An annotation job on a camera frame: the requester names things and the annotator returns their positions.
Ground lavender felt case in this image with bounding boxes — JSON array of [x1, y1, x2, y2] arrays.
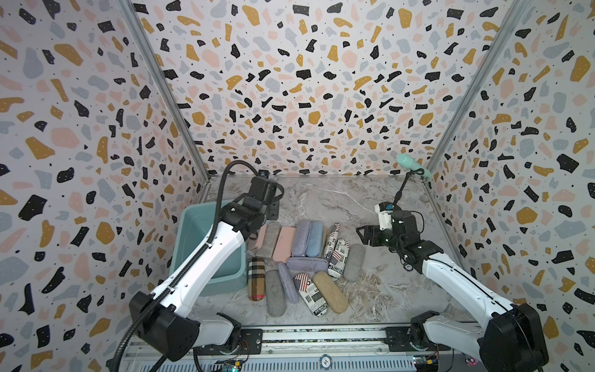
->
[[291, 220, 311, 257]]

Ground black corrugated cable conduit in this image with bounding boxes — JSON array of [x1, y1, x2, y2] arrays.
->
[[108, 160, 261, 372]]

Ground tan case behind blue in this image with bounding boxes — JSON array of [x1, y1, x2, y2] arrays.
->
[[321, 228, 334, 257]]

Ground grey-beige glasses case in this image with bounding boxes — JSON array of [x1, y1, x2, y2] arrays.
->
[[256, 222, 281, 259]]

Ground newspaper flag case front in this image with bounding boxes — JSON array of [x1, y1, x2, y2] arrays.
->
[[293, 273, 328, 317]]

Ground pink glasses case middle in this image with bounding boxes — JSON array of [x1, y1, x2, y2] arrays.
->
[[272, 226, 296, 263]]

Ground newspaper flag case middle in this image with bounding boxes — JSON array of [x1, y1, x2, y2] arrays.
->
[[328, 239, 350, 278]]

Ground green microphone on black stand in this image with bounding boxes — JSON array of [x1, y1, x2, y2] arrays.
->
[[390, 153, 433, 210]]

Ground grey felt case front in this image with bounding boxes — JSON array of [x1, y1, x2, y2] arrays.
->
[[265, 270, 287, 318]]

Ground pink glasses case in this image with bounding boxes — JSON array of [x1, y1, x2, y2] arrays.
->
[[248, 225, 267, 251], [272, 226, 296, 263]]

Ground teal plastic storage box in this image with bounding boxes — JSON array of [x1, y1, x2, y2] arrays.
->
[[170, 201, 248, 297]]

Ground grey felt case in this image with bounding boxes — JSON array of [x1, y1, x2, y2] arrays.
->
[[342, 244, 366, 282], [265, 270, 287, 318]]

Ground light blue felt case right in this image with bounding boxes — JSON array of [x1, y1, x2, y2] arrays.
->
[[306, 221, 325, 257]]

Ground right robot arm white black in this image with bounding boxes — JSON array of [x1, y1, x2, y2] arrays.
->
[[356, 203, 549, 371]]

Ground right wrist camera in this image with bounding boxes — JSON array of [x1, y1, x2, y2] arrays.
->
[[374, 201, 394, 230]]

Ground newspaper flag case upper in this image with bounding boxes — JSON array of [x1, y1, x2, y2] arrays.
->
[[323, 223, 341, 260]]

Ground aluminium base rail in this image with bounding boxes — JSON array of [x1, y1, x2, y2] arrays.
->
[[121, 323, 485, 371]]

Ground grey felt case right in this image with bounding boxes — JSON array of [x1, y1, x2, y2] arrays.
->
[[342, 244, 366, 282]]

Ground pink glasses case left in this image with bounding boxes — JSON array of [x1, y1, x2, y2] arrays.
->
[[248, 225, 267, 251]]

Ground newspaper flag case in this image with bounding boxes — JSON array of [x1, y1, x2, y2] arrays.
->
[[293, 273, 328, 317], [323, 223, 341, 260], [328, 239, 350, 278]]

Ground purple felt case horizontal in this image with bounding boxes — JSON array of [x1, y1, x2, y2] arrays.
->
[[285, 257, 328, 273]]

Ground tan felt case front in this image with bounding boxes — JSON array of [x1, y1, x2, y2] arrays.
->
[[313, 271, 349, 314]]

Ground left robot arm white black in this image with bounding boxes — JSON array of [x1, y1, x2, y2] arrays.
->
[[130, 176, 284, 361]]

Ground plaid tartan glasses case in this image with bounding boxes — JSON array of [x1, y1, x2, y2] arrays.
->
[[248, 257, 266, 302]]

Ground purple felt case diagonal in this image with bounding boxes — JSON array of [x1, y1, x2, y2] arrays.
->
[[277, 262, 301, 304]]

